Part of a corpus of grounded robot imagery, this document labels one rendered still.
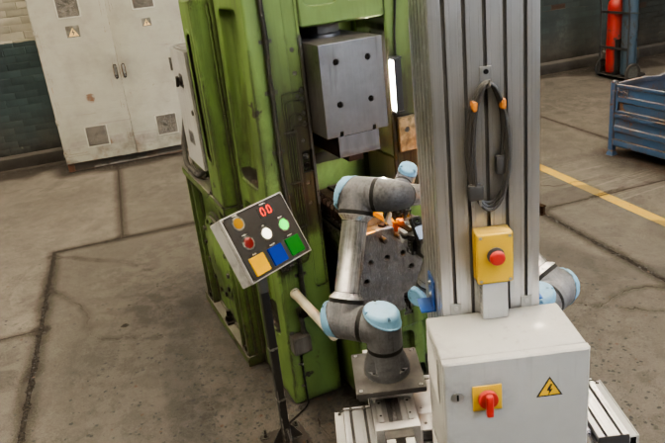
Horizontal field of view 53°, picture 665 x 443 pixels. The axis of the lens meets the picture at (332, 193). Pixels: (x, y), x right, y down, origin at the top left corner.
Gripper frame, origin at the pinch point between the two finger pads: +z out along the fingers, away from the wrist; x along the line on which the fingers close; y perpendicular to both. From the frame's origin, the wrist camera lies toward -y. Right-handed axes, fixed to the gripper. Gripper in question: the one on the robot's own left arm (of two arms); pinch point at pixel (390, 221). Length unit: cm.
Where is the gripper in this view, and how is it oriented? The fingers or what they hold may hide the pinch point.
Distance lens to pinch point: 287.5
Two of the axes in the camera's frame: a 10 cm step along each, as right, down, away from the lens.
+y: 4.2, 6.9, -5.8
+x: 9.0, -2.4, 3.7
